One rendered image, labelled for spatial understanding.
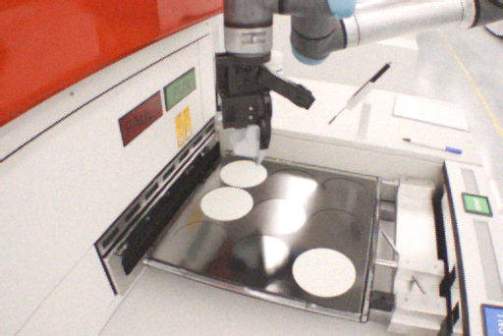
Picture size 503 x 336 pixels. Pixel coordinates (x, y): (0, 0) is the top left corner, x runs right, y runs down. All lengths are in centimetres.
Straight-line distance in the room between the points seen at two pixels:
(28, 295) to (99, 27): 33
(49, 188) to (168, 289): 31
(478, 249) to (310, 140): 43
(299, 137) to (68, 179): 52
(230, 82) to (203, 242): 27
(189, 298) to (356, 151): 46
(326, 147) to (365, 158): 9
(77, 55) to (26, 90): 8
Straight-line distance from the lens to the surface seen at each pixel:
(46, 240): 49
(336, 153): 83
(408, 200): 81
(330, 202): 72
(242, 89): 58
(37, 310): 52
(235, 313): 63
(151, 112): 62
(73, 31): 40
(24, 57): 36
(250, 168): 80
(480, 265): 60
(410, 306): 57
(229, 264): 60
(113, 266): 60
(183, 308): 65
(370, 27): 65
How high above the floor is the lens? 135
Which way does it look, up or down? 33 degrees down
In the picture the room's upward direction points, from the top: straight up
